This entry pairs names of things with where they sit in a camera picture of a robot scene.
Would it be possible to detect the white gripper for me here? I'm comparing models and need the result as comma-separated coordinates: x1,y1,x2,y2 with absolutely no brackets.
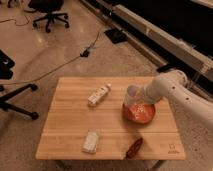
135,85,162,104

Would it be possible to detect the white ceramic cup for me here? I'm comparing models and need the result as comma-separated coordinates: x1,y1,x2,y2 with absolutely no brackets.
124,85,139,106

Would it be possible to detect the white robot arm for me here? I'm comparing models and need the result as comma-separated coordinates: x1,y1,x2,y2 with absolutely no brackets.
135,70,213,132

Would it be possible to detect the orange ceramic bowl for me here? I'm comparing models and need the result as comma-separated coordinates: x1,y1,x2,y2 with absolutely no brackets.
122,104,156,124

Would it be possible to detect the dark red snack wrapper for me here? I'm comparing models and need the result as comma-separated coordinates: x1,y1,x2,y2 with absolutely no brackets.
125,138,143,159

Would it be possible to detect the black floor mat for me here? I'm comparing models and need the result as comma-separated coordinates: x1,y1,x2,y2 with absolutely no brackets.
105,28,126,44

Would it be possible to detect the wooden table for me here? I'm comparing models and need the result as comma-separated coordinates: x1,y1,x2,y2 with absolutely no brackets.
36,77,186,160

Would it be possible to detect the black office chair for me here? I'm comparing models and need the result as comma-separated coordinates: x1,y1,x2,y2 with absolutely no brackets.
28,0,70,33

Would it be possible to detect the black chair base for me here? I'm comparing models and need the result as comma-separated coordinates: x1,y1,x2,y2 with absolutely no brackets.
0,49,40,121

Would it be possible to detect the long white bench rail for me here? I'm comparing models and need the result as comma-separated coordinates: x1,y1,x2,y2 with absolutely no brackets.
79,0,213,81

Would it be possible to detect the black floor cable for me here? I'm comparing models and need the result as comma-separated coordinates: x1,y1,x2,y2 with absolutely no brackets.
0,29,102,86

